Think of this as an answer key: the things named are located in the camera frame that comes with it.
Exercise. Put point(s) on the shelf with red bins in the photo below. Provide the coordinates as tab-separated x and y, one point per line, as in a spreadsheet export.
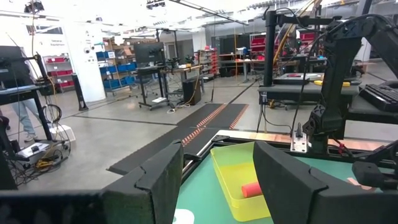
60	73

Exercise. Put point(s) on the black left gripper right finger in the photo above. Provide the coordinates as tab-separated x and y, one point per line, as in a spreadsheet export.
298	199

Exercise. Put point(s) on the black keyboard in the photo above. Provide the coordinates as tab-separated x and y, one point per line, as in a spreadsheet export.
379	96

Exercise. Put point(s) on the workbench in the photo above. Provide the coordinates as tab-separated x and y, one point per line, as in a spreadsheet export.
242	62

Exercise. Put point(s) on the white plastic bin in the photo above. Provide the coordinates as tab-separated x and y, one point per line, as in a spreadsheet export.
183	217

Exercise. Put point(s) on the yellow tool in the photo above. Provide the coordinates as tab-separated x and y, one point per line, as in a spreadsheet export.
318	82

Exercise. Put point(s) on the black desk stand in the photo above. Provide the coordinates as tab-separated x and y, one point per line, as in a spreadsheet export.
18	90

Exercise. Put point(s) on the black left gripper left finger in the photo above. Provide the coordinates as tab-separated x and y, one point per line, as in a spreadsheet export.
155	193

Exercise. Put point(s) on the shelf with blue bins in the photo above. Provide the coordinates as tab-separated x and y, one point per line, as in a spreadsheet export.
124	68

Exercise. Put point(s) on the black tray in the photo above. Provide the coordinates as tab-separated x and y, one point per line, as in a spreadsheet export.
290	80

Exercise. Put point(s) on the black computer monitor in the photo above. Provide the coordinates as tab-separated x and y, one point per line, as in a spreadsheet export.
149	53

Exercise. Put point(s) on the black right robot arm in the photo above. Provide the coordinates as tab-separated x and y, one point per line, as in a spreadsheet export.
339	77

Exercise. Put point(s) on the grey floor power box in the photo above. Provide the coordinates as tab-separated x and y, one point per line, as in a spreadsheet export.
32	150

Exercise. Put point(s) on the black aluminium table frame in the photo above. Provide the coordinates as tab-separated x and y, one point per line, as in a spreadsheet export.
230	139

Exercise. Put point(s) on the grey work table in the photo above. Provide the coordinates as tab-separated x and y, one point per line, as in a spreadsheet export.
311	89

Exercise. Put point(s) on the storage shelf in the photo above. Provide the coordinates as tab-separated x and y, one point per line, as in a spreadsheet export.
208	62

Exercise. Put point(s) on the standing desk with wooden top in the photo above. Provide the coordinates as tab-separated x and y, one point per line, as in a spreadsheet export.
183	68

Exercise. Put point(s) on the black computer tower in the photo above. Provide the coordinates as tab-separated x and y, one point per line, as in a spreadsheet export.
191	91

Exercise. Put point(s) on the metal mounting bracket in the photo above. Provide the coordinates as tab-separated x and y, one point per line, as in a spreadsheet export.
298	144

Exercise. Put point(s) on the black hazard-striped floor mat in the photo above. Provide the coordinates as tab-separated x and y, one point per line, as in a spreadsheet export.
149	152
224	116

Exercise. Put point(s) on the natural wood block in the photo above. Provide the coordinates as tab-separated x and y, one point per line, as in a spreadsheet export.
352	181

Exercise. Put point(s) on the white column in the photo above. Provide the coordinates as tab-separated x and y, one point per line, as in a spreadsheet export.
84	77

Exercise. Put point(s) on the red cylinder block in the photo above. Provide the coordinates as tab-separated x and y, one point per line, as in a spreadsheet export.
251	189

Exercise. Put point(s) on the white box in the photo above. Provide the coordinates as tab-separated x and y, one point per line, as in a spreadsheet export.
65	133

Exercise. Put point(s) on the yellow translucent plastic bin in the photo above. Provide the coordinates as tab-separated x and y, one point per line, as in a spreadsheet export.
230	174

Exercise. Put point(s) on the person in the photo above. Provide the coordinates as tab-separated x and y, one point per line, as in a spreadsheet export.
25	115

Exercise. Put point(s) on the red bin wall rack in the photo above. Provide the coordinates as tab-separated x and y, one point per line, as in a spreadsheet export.
258	45

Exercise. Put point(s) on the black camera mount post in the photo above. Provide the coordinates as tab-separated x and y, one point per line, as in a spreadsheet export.
269	56

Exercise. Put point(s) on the black bollard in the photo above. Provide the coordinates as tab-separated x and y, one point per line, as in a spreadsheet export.
79	93

